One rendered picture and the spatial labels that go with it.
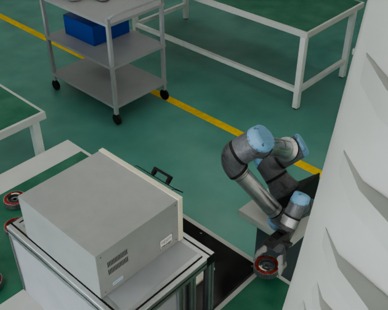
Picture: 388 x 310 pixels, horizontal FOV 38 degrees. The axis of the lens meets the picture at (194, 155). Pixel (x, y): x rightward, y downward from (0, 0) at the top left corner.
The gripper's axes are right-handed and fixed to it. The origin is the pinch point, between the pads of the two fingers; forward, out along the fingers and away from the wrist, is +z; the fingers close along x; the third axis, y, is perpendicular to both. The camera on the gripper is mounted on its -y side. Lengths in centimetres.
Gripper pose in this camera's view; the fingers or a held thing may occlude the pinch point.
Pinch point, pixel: (265, 268)
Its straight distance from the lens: 242.3
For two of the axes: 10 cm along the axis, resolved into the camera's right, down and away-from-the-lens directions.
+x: -7.4, -4.1, 5.4
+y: 5.5, 1.1, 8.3
